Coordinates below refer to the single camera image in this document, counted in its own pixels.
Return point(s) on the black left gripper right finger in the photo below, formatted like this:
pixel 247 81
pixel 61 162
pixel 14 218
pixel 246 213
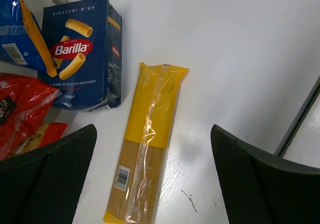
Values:
pixel 261 188

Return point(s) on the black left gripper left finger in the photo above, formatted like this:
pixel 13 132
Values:
pixel 43 186

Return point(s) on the blue and orange pasta bag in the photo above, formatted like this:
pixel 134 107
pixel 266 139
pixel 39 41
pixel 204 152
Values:
pixel 21 39

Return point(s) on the red pasta bag with label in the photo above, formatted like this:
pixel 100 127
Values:
pixel 47 133

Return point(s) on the red fusilli pasta bag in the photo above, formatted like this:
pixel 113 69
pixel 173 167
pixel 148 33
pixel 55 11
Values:
pixel 24 102

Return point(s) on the yellow spaghetti packet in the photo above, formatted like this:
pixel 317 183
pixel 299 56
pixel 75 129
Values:
pixel 138 176

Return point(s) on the blue Barilla rigatoni box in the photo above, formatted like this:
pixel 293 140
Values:
pixel 84 39

